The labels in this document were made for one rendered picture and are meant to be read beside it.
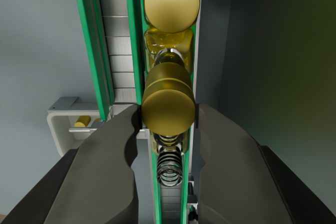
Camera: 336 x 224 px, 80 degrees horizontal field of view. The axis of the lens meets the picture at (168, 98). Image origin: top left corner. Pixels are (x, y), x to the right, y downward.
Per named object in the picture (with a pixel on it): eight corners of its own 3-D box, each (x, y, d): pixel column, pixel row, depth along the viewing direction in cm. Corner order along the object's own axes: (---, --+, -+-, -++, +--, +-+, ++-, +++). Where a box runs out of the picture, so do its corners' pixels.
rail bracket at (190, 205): (206, 182, 61) (215, 228, 50) (184, 182, 61) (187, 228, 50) (208, 172, 59) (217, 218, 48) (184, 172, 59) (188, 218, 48)
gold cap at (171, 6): (140, -9, 16) (130, -8, 12) (180, -36, 15) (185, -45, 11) (163, 32, 17) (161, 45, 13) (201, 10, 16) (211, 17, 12)
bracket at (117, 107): (147, 102, 55) (145, 117, 49) (113, 103, 55) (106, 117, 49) (147, 91, 54) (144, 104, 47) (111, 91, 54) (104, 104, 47)
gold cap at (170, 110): (190, 102, 17) (197, 137, 13) (147, 104, 17) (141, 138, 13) (191, 61, 15) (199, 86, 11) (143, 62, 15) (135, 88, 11)
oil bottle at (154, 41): (183, 41, 41) (195, 86, 22) (155, 42, 41) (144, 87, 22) (183, 11, 38) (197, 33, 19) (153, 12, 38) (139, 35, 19)
